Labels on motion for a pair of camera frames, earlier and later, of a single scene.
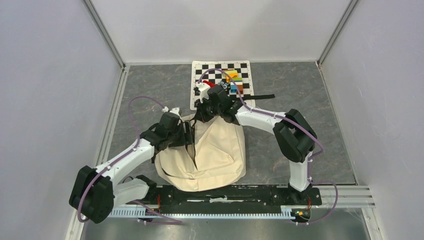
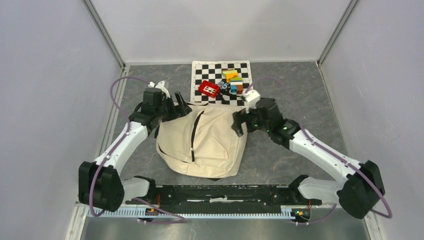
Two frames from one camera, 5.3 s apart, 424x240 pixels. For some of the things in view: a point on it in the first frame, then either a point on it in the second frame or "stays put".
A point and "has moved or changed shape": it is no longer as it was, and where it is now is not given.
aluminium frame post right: (350, 8) stays put
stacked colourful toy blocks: (233, 87) stays put
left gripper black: (186, 138) -> (182, 110)
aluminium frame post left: (101, 25) stays put
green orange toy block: (232, 73) stays put
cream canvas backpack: (218, 156) has moved or changed shape
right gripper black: (200, 114) -> (241, 117)
